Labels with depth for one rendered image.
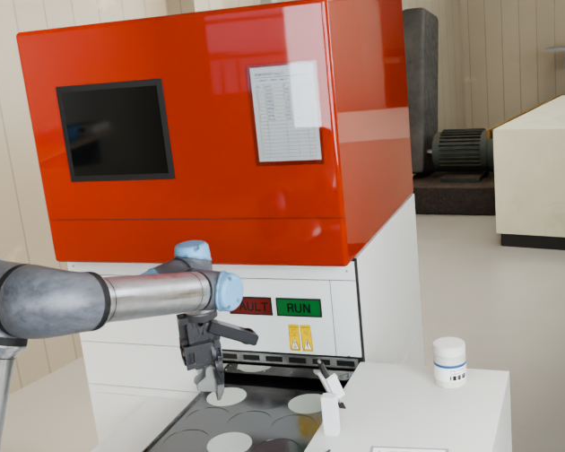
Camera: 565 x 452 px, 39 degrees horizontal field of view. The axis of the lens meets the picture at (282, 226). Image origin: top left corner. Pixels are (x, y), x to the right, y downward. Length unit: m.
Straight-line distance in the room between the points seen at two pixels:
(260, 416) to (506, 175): 4.36
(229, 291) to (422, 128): 6.01
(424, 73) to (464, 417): 5.97
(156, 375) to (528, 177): 4.19
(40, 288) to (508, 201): 5.06
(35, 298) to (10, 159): 3.21
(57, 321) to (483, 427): 0.86
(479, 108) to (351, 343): 8.16
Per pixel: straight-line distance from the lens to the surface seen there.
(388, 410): 1.72
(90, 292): 1.25
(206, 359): 1.73
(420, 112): 7.41
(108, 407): 2.35
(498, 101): 9.88
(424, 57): 7.49
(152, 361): 2.20
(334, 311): 1.92
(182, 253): 1.65
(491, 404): 1.74
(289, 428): 1.82
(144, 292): 1.35
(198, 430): 1.87
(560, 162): 5.88
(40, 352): 4.66
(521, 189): 6.00
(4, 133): 4.40
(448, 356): 1.77
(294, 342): 1.98
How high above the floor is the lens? 1.77
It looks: 14 degrees down
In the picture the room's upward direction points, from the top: 6 degrees counter-clockwise
